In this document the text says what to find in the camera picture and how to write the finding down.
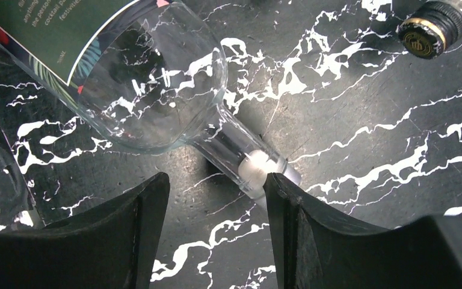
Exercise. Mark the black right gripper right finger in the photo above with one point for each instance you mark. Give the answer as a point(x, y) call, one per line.
point(318, 246)

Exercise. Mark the clear round bottle white cap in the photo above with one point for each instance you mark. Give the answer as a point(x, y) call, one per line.
point(149, 76)

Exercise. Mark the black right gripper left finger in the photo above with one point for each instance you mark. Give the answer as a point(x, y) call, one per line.
point(112, 245)

